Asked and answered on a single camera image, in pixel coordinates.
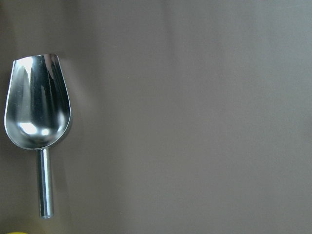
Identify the yellow lemon lower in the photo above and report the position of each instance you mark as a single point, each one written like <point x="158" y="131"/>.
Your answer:
<point x="16" y="233"/>

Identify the steel ice scoop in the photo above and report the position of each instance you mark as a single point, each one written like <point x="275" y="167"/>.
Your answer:
<point x="38" y="115"/>

